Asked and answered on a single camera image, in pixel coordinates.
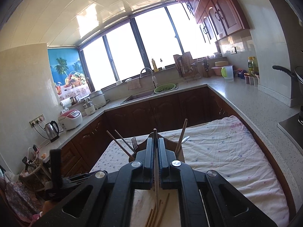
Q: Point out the large kitchen window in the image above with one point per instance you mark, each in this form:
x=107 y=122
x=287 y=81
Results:
x=123 y=52

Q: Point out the metal spoon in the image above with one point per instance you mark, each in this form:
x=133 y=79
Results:
x=185 y=140

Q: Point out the white pink rice cooker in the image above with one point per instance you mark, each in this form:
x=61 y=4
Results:
x=71 y=120

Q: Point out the bamboo chopstick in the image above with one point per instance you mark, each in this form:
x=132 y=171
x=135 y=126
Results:
x=163 y=208

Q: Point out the chrome kitchen faucet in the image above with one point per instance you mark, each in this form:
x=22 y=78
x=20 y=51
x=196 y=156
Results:
x=154 y=78

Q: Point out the wooden cutting board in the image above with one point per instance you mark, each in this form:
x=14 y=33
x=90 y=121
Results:
x=187 y=59

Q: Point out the pink plastic basin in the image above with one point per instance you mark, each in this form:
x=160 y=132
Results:
x=216 y=71

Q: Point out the white floral tablecloth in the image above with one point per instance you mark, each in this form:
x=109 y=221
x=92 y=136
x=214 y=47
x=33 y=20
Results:
x=224 y=158

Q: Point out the steel kitchen sink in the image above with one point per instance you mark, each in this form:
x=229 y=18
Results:
x=139 y=97

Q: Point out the floral patterned clothing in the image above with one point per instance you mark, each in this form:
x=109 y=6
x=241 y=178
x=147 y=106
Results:
x=19 y=198

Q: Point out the white dish towel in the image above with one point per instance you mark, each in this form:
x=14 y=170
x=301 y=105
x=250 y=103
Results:
x=134 y=84

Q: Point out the green colander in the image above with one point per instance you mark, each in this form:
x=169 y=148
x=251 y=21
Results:
x=164 y=88

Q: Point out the metal fork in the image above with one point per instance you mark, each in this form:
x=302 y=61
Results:
x=135 y=144

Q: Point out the large white rice cooker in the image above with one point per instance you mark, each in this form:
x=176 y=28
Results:
x=99 y=99

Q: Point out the small spice jar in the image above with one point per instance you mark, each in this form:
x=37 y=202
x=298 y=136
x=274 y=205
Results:
x=247 y=79
x=251 y=80
x=256 y=80

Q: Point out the wall socket strip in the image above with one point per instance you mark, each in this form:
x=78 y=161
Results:
x=37 y=120

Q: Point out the yellow dish soap bottle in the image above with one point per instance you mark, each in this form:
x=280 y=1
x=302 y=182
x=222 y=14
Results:
x=155 y=66

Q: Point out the metal chopstick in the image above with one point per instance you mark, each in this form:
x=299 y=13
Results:
x=156 y=198

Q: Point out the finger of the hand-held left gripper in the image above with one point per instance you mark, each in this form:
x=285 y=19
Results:
x=78 y=179

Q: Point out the yellow oil bottle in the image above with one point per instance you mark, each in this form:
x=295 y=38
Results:
x=255 y=65
x=250 y=65

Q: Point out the person's left hand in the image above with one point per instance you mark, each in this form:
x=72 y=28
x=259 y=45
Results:
x=51 y=207

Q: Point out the grey speckled countertop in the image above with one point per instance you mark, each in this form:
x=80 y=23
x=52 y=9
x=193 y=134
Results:
x=248 y=99

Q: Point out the dark wooden chopstick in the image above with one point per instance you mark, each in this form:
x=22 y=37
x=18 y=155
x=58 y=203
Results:
x=124 y=140
x=148 y=218
x=118 y=144
x=156 y=214

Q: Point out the wooden utensil holder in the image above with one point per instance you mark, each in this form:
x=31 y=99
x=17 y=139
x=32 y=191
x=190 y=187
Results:
x=181 y=153

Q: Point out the small white bowl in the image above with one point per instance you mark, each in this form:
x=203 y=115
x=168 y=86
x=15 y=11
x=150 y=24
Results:
x=119 y=82

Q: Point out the metal dish rack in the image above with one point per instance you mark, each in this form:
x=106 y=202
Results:
x=189 y=75

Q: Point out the black wok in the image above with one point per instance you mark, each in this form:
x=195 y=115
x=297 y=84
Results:
x=299 y=78

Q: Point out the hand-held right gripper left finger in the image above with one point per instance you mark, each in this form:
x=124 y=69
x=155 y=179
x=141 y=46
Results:
x=148 y=156

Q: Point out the light wooden chopstick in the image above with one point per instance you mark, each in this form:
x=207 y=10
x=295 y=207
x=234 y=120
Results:
x=182 y=134

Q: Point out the beige bowl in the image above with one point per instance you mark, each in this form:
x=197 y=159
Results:
x=221 y=63

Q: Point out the white wall socket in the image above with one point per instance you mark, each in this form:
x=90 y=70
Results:
x=233 y=50

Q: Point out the black gas stove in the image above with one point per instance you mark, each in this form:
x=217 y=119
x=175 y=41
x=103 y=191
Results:
x=293 y=127

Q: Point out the knife and scissors holder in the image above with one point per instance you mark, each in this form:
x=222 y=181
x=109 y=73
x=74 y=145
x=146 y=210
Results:
x=206 y=71

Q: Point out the paper towel roll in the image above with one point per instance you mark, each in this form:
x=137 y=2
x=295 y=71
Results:
x=66 y=102

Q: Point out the wooden upper cabinets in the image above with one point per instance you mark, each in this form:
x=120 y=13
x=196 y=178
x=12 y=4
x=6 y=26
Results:
x=227 y=11

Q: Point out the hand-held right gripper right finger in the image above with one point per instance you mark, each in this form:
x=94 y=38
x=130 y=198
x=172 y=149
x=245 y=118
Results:
x=164 y=156

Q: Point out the tropical fruit wall poster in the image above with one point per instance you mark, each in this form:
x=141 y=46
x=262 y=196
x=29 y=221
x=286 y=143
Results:
x=64 y=68

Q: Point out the white pitcher green lid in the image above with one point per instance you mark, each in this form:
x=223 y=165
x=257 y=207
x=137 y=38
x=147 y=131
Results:
x=227 y=73

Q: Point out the steel electric kettle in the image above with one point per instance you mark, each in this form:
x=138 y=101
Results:
x=52 y=131

